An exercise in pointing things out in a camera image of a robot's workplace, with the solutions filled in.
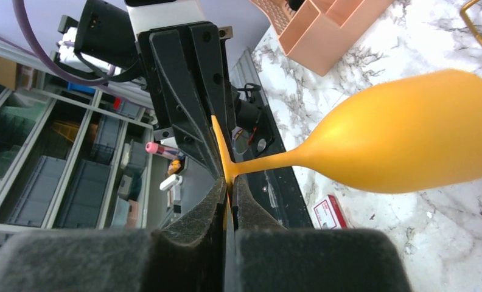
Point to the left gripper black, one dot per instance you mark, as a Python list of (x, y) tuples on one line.
[(169, 60)]

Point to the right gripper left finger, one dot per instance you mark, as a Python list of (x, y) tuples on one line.
[(184, 256)]

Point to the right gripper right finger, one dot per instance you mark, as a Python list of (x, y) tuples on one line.
[(270, 257)]

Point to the yellow wine glass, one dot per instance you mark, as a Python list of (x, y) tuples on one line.
[(403, 136)]

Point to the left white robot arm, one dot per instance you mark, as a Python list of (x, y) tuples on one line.
[(105, 42)]

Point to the small red white card box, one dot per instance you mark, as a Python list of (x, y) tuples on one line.
[(328, 214)]

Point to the peach plastic file organizer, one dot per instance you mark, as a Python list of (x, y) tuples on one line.
[(319, 33)]

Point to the storage shelf with bins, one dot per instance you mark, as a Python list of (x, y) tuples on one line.
[(70, 159)]

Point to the black mounting rail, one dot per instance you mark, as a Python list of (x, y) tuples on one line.
[(256, 136)]

